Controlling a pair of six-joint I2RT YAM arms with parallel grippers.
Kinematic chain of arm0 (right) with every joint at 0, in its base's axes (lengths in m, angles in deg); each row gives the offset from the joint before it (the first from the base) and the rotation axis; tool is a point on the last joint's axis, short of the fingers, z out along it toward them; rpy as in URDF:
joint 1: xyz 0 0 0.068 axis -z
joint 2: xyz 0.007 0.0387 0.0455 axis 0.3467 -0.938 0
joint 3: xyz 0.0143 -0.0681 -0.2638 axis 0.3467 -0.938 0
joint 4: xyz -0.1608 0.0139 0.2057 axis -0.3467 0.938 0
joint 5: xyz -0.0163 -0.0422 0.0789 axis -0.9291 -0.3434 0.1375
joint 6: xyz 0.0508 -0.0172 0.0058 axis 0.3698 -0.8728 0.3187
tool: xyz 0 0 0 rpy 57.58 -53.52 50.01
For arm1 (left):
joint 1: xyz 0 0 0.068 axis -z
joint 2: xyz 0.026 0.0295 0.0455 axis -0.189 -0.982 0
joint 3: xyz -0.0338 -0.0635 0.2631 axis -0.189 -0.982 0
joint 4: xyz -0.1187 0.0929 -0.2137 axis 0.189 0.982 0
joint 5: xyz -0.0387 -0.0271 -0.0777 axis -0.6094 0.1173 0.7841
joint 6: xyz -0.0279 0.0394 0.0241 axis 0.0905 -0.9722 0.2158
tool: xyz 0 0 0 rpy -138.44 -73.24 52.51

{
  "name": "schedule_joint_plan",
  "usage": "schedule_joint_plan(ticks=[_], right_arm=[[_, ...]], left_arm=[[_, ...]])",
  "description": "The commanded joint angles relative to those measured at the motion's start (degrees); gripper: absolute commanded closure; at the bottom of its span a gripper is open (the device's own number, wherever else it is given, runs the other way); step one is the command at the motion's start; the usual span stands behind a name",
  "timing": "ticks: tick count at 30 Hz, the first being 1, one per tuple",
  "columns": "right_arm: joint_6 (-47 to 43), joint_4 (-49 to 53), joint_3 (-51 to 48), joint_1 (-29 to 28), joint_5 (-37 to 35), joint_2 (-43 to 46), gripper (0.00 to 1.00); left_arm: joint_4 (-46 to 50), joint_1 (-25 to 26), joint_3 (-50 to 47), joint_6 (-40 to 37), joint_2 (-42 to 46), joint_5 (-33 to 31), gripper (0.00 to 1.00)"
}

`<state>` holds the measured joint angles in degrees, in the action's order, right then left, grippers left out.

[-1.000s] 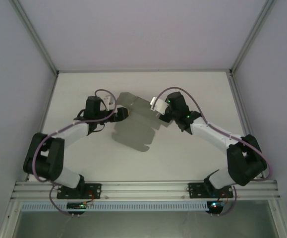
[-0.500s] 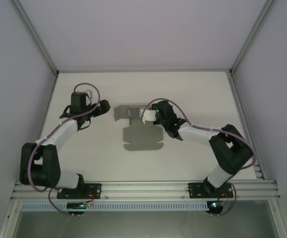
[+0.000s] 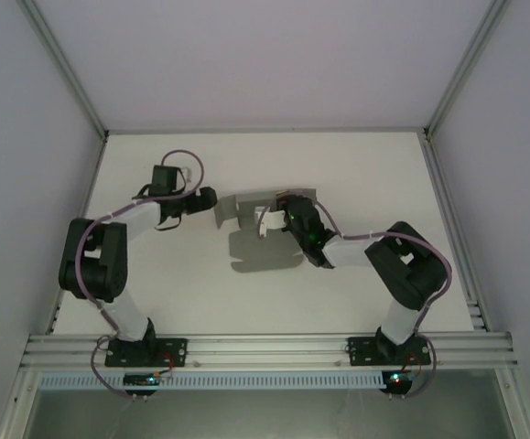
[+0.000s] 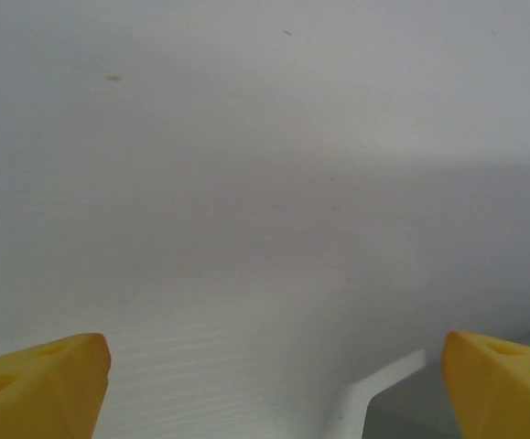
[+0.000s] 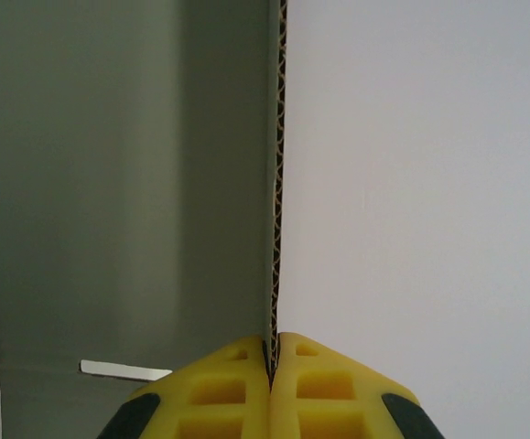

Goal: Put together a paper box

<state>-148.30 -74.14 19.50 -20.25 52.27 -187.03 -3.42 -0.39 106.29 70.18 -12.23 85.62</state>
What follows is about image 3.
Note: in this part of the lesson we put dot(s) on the grey cloth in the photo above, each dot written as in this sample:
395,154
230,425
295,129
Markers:
264,256

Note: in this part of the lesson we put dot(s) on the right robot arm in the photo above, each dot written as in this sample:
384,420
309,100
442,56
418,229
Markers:
402,315

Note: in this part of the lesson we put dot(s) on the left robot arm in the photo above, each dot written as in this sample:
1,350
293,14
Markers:
122,302

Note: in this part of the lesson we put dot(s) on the right circuit board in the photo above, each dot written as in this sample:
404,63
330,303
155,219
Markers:
399,379

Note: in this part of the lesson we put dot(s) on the circuit board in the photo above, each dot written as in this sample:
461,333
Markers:
141,379
399,379

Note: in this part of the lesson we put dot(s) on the left circuit board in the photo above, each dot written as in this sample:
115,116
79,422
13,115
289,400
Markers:
141,379

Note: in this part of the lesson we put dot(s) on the aluminium table side rail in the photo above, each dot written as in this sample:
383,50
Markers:
74,238
457,238

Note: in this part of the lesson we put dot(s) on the aluminium mounting rail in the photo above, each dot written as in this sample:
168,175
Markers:
264,350

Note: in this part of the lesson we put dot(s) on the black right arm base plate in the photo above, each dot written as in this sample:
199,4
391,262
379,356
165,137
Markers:
360,352

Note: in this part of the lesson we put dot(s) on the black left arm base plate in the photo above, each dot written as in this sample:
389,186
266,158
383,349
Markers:
173,352

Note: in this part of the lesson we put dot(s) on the aluminium frame post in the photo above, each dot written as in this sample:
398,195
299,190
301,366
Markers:
518,402
463,68
17,402
65,68

